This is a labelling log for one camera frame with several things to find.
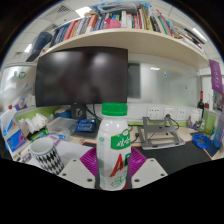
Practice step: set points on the black desk mat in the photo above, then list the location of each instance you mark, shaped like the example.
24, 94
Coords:
173, 156

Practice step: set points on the ceiling lights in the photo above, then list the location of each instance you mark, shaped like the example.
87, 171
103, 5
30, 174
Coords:
83, 11

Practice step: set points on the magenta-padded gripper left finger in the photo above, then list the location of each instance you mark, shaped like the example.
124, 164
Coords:
75, 171

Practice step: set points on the stack of white napkins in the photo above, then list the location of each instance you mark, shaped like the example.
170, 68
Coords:
33, 124

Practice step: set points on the blue tissue box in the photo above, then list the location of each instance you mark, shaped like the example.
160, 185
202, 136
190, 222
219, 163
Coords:
13, 140

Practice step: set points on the navy blue box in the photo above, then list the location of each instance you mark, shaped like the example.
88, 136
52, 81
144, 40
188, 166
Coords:
39, 46

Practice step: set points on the black-white checkered mug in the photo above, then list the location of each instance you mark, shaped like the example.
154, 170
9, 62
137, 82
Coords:
48, 156

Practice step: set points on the grey metal laptop stand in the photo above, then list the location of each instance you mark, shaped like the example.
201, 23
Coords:
161, 138

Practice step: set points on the black computer monitor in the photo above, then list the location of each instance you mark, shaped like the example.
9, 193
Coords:
81, 76

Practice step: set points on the purple hanging sign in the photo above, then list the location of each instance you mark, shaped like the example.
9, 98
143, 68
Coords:
216, 76

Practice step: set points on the clear plastic box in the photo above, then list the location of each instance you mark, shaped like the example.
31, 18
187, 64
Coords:
61, 126

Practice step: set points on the white wall sockets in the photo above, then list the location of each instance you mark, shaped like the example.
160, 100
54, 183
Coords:
166, 113

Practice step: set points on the translucent purple water bottle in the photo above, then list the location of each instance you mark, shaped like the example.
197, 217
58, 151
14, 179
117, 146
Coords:
220, 133

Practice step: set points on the white green-capped drink bottle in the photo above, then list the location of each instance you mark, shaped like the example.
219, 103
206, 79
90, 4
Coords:
114, 150

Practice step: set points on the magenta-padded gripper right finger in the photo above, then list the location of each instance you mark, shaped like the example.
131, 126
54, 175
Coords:
149, 171

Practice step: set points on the small blue box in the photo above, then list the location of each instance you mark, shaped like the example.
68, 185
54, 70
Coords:
86, 125

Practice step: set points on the dark wine bottle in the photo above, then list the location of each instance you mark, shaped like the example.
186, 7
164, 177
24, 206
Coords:
200, 106

